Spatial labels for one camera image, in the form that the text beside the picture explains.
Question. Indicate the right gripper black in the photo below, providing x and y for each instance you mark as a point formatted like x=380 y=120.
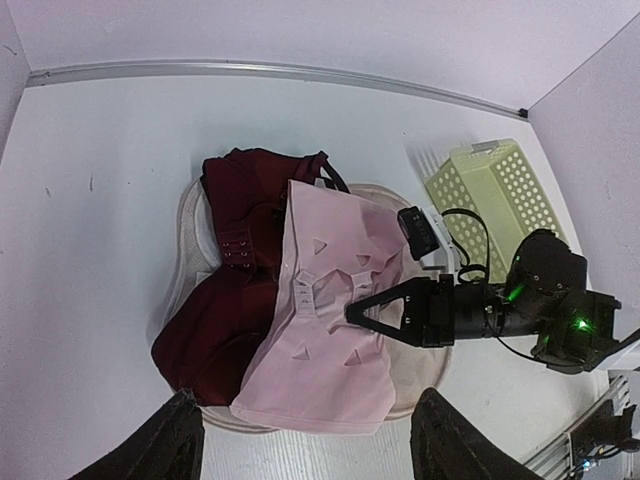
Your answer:
x=545 y=295

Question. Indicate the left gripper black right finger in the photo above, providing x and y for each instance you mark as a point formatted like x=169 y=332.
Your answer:
x=446 y=446

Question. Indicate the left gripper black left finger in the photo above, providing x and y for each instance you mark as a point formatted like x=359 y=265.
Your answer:
x=169 y=445

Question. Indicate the floral mesh laundry bag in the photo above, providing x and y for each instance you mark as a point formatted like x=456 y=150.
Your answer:
x=412 y=369

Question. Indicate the pink bra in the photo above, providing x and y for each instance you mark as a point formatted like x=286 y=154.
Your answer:
x=315 y=372

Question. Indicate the dark red bra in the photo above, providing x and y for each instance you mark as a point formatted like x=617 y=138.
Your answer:
x=209 y=342

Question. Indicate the light green plastic basket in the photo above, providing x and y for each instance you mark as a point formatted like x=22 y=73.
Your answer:
x=494 y=180

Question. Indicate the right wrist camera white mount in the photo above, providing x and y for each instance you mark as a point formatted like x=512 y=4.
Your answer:
x=428 y=245

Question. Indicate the aluminium front rail frame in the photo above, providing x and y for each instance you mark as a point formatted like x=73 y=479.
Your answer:
x=603 y=432

